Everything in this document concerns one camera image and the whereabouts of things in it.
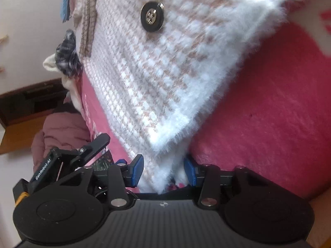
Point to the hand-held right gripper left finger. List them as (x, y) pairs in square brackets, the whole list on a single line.
[(137, 171)]

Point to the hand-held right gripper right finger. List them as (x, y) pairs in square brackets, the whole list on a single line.
[(190, 171)]

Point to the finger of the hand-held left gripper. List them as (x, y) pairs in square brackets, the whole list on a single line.
[(95, 143)]

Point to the beige houndstooth knit cardigan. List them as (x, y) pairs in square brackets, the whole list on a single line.
[(155, 69)]

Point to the mauve padded jacket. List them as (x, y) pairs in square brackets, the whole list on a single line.
[(62, 134)]

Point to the cream white garment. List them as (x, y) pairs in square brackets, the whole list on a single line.
[(72, 93)]

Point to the dark plaid shirt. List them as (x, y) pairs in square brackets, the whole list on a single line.
[(68, 54)]

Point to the pink floral blanket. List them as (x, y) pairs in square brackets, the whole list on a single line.
[(271, 108)]

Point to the blue folded garment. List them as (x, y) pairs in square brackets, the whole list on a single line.
[(67, 0)]

